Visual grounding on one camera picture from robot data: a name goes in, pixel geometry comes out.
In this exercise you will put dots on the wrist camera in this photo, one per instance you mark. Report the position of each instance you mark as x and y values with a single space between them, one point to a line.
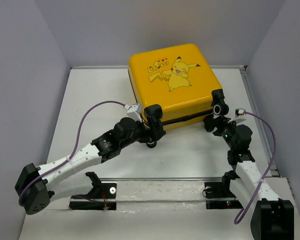
239 116
134 112

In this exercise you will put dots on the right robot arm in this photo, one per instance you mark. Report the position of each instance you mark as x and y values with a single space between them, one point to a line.
272 218

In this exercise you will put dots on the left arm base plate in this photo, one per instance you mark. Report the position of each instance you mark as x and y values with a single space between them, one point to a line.
101 199

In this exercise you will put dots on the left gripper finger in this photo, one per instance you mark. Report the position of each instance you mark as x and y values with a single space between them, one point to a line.
156 134
150 122

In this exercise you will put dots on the yellow hard-shell suitcase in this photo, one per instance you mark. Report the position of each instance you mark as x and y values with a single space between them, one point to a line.
178 83

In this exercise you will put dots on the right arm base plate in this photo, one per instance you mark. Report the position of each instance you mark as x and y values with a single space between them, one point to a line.
217 198

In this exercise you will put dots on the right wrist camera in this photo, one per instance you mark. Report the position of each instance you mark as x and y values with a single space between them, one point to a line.
239 116

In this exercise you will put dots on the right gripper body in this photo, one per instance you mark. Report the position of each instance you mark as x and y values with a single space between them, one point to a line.
228 126

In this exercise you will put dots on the aluminium table rail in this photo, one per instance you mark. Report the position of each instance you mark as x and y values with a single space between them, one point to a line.
259 123

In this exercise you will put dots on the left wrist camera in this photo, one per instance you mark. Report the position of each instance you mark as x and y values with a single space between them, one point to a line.
134 112

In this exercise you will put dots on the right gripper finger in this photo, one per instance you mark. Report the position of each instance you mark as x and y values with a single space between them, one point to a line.
219 132
210 123

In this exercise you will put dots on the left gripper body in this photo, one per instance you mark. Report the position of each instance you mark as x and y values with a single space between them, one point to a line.
139 134

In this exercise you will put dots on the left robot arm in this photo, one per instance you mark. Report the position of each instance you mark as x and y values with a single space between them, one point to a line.
37 186

